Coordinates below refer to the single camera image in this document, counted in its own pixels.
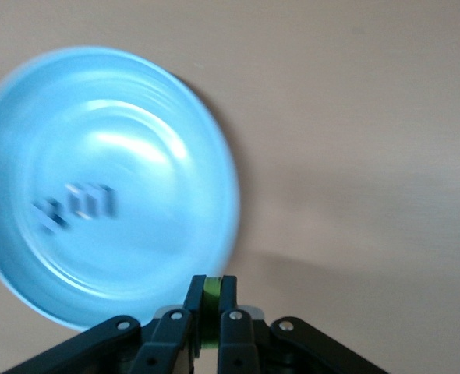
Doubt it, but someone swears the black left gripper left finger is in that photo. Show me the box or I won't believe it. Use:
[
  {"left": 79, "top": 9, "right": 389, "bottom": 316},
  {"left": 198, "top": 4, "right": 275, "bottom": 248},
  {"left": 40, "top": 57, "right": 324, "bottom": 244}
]
[{"left": 3, "top": 274, "right": 208, "bottom": 374}]

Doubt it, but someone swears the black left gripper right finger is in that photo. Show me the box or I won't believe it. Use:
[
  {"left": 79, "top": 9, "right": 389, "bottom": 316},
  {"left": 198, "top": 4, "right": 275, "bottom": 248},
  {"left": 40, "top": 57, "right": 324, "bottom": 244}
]
[{"left": 216, "top": 274, "right": 389, "bottom": 374}]

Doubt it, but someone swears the green letter n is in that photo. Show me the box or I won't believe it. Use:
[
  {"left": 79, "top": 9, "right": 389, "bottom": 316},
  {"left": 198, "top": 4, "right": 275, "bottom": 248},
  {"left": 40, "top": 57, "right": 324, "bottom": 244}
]
[{"left": 201, "top": 277, "right": 224, "bottom": 348}]

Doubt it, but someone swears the blue letter m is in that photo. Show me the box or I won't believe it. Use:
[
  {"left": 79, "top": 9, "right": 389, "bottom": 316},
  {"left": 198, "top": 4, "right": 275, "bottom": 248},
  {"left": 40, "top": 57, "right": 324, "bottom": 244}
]
[{"left": 65, "top": 182, "right": 119, "bottom": 221}]

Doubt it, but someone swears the blue letter x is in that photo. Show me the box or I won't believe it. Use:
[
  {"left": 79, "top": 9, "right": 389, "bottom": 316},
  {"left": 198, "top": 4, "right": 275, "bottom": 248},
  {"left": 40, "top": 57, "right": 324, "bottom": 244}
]
[{"left": 30, "top": 196, "right": 69, "bottom": 235}]

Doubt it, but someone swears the blue plate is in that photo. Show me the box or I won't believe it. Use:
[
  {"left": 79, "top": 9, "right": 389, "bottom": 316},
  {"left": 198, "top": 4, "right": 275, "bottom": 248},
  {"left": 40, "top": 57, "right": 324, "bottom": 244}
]
[{"left": 0, "top": 45, "right": 242, "bottom": 332}]

